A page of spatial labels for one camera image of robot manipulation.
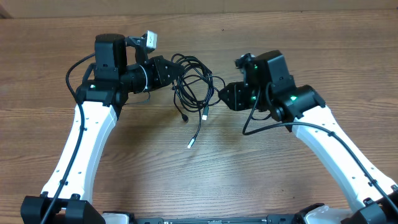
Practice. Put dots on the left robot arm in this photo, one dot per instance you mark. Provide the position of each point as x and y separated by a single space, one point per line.
121 67

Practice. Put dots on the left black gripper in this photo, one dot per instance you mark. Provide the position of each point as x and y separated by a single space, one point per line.
158 63

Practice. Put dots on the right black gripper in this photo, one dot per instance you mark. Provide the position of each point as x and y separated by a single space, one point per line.
237 102

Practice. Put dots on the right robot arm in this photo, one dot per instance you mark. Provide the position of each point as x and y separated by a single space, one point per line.
267 85

